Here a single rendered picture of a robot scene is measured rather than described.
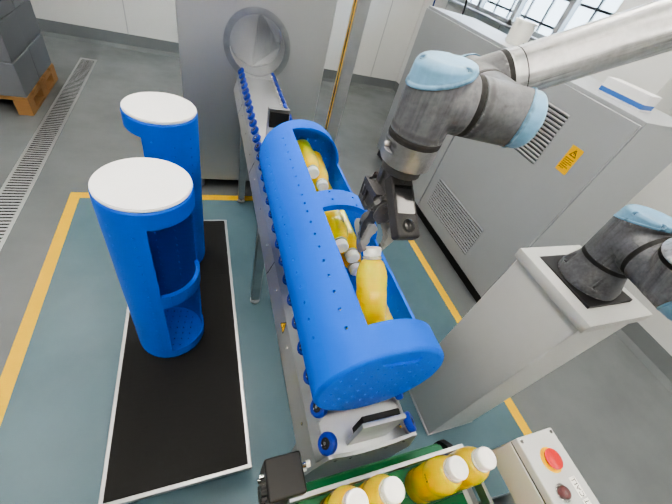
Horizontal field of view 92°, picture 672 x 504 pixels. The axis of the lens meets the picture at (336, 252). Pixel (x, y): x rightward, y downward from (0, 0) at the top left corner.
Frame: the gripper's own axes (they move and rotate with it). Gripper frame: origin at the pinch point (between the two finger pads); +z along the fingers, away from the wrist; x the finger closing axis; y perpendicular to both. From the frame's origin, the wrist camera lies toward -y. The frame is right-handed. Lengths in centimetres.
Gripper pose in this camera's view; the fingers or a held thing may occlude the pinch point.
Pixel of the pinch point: (371, 249)
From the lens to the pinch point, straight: 70.0
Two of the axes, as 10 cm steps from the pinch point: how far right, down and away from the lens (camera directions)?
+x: -9.3, 0.4, -3.6
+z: -2.3, 6.8, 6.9
